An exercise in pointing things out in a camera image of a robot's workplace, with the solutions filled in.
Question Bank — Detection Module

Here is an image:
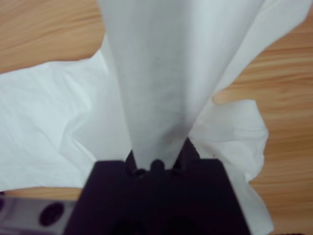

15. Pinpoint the white printed t-shirt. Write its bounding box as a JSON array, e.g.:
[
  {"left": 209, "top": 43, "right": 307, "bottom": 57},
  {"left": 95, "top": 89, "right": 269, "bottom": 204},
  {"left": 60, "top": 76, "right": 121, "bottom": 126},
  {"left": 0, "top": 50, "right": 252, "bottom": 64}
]
[{"left": 96, "top": 0, "right": 310, "bottom": 170}]

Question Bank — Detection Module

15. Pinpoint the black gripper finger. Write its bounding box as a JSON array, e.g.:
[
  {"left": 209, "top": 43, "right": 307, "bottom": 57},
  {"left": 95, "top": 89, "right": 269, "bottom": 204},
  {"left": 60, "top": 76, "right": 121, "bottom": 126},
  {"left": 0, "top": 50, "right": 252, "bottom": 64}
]
[
  {"left": 125, "top": 150, "right": 144, "bottom": 177},
  {"left": 172, "top": 138, "right": 201, "bottom": 173}
]

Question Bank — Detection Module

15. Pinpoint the white garment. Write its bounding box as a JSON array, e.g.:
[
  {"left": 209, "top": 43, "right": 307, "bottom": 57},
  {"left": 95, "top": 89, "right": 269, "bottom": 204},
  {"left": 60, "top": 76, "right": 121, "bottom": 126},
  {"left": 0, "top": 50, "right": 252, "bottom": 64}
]
[{"left": 0, "top": 50, "right": 273, "bottom": 235}]

